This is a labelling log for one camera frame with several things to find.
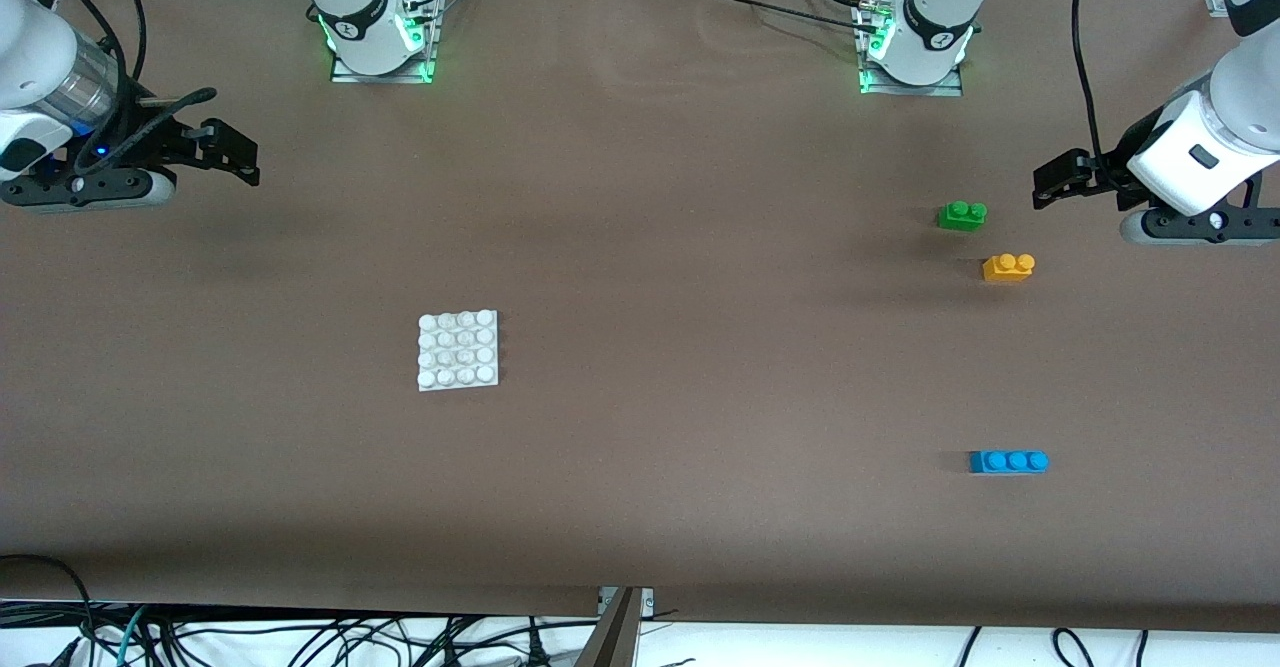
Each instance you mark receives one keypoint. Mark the yellow two-stud block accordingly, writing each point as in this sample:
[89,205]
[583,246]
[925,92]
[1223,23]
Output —
[1008,269]

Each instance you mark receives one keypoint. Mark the silver metal table bracket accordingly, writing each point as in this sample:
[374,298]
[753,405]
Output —
[648,602]

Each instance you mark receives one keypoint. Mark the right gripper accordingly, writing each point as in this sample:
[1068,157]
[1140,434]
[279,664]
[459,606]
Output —
[160,143]

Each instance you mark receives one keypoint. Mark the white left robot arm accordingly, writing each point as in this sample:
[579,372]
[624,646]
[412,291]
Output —
[935,17]

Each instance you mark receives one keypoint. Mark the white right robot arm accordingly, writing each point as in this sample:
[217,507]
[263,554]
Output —
[350,7]

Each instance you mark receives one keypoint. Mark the blue three-stud block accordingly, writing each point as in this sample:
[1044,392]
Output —
[1008,462]

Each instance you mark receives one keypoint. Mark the brown table cover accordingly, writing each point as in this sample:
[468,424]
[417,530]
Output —
[300,447]

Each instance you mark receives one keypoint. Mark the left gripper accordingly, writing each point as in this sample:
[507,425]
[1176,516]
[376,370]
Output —
[1106,173]

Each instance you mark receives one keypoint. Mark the white studded base plate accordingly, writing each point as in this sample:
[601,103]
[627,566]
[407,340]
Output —
[458,351]

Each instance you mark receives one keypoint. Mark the green two-stud block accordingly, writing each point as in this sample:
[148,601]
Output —
[962,217]

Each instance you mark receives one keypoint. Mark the dark metal support post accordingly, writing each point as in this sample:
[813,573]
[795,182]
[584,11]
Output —
[610,642]

